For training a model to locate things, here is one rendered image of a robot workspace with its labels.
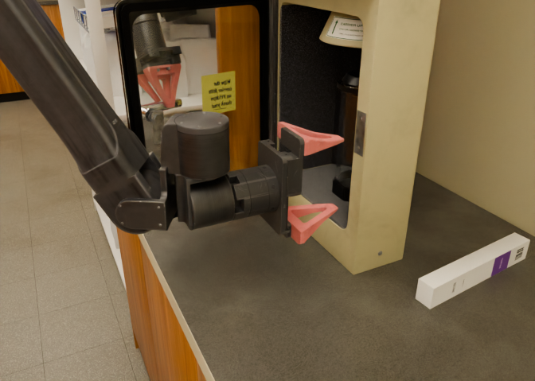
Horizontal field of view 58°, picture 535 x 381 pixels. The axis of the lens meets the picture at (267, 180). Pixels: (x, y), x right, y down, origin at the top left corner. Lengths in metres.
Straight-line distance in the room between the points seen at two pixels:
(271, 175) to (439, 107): 0.76
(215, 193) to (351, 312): 0.36
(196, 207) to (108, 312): 1.84
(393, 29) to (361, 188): 0.25
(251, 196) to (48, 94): 0.23
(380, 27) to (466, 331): 0.47
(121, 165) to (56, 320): 1.88
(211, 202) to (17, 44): 0.24
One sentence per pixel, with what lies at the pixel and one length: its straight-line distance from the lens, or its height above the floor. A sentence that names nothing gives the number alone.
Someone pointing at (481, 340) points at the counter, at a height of 0.94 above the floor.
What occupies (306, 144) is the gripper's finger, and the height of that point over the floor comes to 1.26.
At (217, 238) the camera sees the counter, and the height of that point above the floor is 0.94.
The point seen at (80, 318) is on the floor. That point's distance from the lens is 2.35.
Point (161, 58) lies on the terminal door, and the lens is 0.85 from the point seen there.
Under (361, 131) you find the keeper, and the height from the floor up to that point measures 1.20.
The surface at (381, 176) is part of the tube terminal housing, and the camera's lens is 0.81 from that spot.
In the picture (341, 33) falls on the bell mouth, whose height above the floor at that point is 1.33.
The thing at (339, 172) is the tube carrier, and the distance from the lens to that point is 0.95.
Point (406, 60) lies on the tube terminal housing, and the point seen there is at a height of 1.31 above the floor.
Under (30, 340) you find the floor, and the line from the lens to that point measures 2.32.
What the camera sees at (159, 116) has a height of 1.20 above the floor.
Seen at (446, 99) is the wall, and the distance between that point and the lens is 1.24.
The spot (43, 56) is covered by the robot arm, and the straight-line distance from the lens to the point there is 0.53.
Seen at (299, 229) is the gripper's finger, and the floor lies 1.15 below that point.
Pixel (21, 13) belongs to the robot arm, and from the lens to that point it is 0.53.
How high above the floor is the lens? 1.46
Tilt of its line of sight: 26 degrees down
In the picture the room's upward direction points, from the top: straight up
